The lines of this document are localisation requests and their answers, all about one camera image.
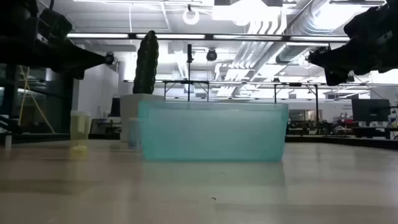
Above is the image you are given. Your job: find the white square planter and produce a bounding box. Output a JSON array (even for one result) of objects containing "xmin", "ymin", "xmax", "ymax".
[{"xmin": 119, "ymin": 93, "xmax": 165, "ymax": 143}]

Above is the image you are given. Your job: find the yellow hanging cable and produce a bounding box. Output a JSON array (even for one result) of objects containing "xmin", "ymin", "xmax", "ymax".
[{"xmin": 17, "ymin": 65, "xmax": 55, "ymax": 134}]

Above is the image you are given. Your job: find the black metal table frame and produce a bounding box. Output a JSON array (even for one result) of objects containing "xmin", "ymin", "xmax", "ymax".
[
  {"xmin": 162, "ymin": 80, "xmax": 211, "ymax": 102},
  {"xmin": 273, "ymin": 82, "xmax": 320, "ymax": 123}
]

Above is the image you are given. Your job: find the cluttered background workbench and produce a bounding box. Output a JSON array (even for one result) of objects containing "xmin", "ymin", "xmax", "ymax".
[{"xmin": 288, "ymin": 117, "xmax": 398, "ymax": 140}]

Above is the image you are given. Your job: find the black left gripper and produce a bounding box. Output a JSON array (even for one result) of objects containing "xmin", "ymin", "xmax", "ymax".
[{"xmin": 0, "ymin": 34, "xmax": 108, "ymax": 80}]

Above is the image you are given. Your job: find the black vertical stand pole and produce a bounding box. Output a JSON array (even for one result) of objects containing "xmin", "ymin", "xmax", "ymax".
[{"xmin": 186, "ymin": 43, "xmax": 195, "ymax": 102}]

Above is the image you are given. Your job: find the long ceiling light strip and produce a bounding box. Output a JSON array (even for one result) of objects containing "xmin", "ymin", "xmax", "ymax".
[{"xmin": 66, "ymin": 32, "xmax": 351, "ymax": 43}]

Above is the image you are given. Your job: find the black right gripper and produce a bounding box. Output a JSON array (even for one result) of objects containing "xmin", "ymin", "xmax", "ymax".
[{"xmin": 308, "ymin": 7, "xmax": 398, "ymax": 86}]

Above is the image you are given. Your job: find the tall dark green cactus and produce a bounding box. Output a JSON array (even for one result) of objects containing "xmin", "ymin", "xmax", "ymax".
[{"xmin": 132, "ymin": 30, "xmax": 160, "ymax": 95}]

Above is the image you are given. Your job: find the translucent teal plastic basket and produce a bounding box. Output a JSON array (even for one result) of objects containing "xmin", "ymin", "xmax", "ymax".
[{"xmin": 138, "ymin": 100, "xmax": 289, "ymax": 162}]

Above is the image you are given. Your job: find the silver ceiling air duct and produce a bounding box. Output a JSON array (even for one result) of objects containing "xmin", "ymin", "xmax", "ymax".
[{"xmin": 231, "ymin": 0, "xmax": 386, "ymax": 73}]

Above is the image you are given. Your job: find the translucent yellow pill bottle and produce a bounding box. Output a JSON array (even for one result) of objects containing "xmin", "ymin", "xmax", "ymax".
[{"xmin": 69, "ymin": 110, "xmax": 93, "ymax": 153}]

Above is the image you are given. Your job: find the white ring light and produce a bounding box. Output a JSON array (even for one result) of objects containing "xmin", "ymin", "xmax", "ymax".
[{"xmin": 182, "ymin": 4, "xmax": 201, "ymax": 26}]

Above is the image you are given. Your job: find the black computer monitor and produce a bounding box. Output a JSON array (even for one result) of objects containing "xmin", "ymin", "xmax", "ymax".
[{"xmin": 351, "ymin": 98, "xmax": 391, "ymax": 127}]

